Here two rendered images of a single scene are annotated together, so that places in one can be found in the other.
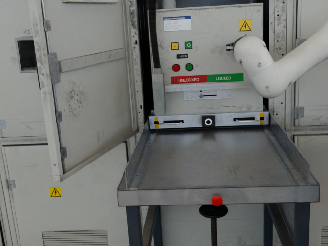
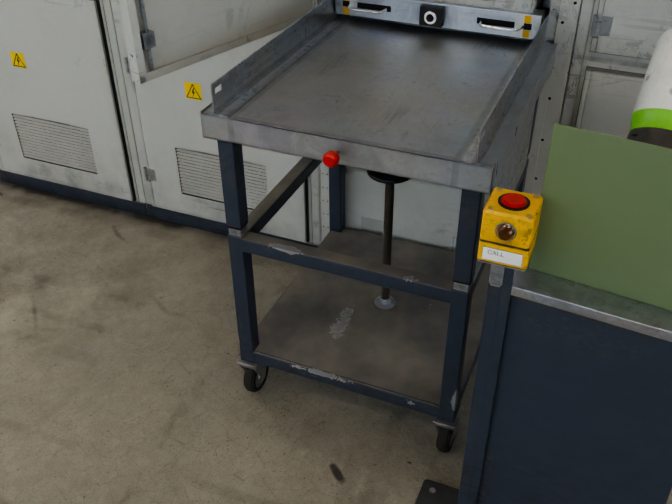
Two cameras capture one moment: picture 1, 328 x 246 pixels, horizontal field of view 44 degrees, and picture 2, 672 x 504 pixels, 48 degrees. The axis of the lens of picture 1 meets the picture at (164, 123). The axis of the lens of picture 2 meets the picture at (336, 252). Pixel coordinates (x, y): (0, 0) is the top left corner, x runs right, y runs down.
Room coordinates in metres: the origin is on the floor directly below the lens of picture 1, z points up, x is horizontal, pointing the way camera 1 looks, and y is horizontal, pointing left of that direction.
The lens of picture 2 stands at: (-0.13, -0.56, 1.53)
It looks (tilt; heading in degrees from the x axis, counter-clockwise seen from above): 36 degrees down; 18
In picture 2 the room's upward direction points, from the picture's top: straight up
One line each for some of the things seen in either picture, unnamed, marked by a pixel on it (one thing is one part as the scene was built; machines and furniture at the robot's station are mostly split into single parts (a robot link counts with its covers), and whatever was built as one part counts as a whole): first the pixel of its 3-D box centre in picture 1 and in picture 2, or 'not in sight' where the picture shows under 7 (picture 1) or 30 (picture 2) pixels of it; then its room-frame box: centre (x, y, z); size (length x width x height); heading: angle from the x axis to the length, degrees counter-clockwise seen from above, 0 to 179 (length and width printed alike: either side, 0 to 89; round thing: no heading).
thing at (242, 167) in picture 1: (212, 158); (394, 86); (1.48, -0.18, 0.82); 0.68 x 0.62 x 0.06; 175
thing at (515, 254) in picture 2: not in sight; (509, 228); (0.92, -0.51, 0.85); 0.08 x 0.08 x 0.10; 85
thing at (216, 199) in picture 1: (216, 199); (332, 156); (1.12, -0.15, 0.82); 0.04 x 0.03 x 0.03; 175
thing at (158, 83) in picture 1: (159, 93); not in sight; (1.73, 0.01, 1.04); 0.08 x 0.05 x 0.17; 175
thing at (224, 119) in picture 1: (208, 119); (435, 11); (1.80, -0.20, 0.89); 0.54 x 0.05 x 0.06; 85
